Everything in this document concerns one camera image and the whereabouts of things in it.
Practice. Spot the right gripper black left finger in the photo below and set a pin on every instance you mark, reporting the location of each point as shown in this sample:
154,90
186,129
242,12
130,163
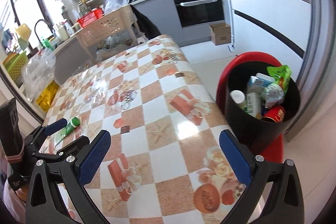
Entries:
45,203

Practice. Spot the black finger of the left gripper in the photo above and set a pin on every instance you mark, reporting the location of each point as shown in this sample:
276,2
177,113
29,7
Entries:
72,149
38,136

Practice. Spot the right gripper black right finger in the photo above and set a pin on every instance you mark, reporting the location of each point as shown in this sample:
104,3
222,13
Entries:
285,201

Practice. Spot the green cap drink bottle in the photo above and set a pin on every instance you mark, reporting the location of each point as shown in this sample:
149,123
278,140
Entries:
69,128

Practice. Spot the red paper cup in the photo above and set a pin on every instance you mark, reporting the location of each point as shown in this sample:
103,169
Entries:
274,115

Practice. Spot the white milk carton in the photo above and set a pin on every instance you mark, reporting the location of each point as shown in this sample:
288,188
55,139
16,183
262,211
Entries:
253,104

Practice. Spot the white cap green bottle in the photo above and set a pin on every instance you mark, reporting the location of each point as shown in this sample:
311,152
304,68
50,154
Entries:
239,98

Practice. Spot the green snack bag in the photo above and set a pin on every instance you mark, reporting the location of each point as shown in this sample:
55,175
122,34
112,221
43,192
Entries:
281,75

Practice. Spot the black trash bin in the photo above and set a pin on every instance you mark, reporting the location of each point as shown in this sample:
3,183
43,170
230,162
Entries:
246,123

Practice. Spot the black kitchen faucet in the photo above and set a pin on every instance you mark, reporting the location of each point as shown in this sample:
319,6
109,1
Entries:
43,30

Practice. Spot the gold foil bag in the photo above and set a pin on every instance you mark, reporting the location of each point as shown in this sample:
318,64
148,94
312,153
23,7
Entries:
45,99

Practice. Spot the clear plastic bag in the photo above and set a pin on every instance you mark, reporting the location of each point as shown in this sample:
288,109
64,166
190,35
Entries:
38,73

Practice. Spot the green plastic basket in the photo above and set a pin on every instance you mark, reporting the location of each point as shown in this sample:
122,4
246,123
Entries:
14,64

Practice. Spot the checkered floral tablecloth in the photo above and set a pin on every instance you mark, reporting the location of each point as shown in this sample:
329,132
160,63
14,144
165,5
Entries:
164,164

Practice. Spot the crumpled white tissue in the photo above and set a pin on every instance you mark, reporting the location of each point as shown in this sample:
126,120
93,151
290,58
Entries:
272,94

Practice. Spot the red plastic basket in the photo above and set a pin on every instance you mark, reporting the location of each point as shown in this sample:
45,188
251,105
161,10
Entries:
90,17

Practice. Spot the black hanging cloth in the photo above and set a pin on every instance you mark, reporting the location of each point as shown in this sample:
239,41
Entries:
146,25

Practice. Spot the cardboard box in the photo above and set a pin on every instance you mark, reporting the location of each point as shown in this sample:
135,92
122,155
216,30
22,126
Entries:
220,33

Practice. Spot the black built-in oven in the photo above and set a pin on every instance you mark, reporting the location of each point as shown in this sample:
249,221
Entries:
195,12

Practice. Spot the white refrigerator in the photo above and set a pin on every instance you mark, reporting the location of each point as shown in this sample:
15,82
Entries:
278,27

